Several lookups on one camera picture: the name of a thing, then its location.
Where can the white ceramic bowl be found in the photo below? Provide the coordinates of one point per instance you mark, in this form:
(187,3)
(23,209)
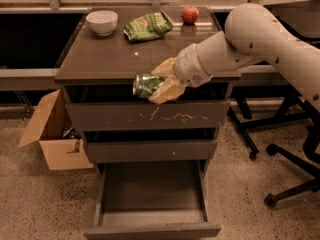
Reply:
(102,22)

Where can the red apple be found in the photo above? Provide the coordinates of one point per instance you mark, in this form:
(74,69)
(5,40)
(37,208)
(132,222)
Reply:
(189,14)

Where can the items inside cardboard box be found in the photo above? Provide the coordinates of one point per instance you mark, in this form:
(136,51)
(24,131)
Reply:
(71,133)

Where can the open cardboard box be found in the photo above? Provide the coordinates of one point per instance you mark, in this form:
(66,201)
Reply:
(46,127)

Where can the dark grey drawer cabinet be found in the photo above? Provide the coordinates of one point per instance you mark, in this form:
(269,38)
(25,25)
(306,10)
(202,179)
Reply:
(113,60)

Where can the black folding stand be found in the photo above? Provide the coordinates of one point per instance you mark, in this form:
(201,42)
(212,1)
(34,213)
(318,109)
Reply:
(292,108)

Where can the green chip bag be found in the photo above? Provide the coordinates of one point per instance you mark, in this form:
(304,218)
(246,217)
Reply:
(148,27)

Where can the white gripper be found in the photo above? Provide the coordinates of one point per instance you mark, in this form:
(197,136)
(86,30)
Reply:
(187,66)

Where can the open bottom drawer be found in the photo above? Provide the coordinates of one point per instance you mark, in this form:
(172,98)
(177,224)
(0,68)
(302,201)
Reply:
(152,201)

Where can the top drawer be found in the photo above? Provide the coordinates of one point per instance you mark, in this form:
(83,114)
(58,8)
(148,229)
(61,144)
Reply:
(114,107)

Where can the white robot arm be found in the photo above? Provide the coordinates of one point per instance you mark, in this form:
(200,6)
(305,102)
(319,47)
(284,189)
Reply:
(252,34)

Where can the middle drawer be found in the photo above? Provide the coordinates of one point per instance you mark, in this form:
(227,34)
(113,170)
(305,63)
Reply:
(150,145)

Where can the green soda can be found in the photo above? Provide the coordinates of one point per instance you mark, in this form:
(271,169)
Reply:
(146,84)

